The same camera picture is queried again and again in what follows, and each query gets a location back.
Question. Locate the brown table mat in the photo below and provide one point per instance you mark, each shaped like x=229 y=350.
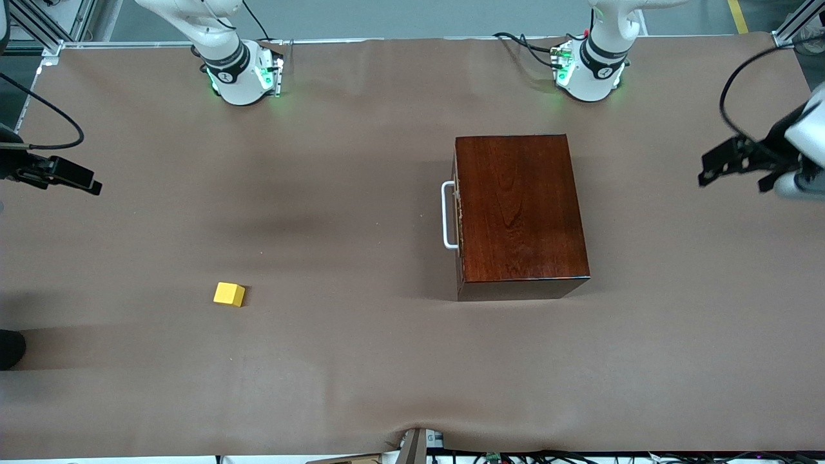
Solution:
x=258 y=386

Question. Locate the Franka right gripper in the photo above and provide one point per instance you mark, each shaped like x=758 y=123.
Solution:
x=11 y=165

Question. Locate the white Franka right robot arm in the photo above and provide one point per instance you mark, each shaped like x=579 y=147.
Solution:
x=235 y=77

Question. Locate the yellow block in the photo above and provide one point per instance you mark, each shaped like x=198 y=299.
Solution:
x=229 y=294

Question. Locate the Franka left gripper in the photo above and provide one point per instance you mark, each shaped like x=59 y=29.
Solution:
x=775 y=149

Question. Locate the aluminium frame profile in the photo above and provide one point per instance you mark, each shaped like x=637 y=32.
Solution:
x=45 y=22
x=796 y=22

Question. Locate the cardboard piece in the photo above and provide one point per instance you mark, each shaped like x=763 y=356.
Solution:
x=345 y=459

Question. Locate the black rounded object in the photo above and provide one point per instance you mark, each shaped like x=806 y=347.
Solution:
x=9 y=349

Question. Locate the white Franka left robot arm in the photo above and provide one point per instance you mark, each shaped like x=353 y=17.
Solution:
x=593 y=71

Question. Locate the dark brown wooden cabinet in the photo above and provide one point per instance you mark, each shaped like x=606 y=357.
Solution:
x=522 y=206

